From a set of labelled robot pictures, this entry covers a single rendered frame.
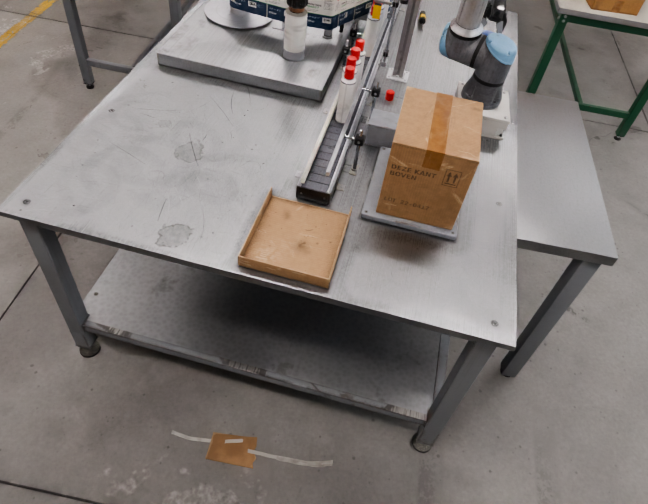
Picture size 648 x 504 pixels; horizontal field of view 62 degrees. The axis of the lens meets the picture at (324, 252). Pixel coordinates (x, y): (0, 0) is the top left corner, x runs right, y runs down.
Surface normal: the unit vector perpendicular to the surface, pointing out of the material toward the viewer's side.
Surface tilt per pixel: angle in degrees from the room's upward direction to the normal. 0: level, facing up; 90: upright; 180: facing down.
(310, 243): 0
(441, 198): 90
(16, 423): 0
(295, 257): 0
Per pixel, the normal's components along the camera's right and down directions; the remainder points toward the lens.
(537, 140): 0.11, -0.65
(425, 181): -0.23, 0.71
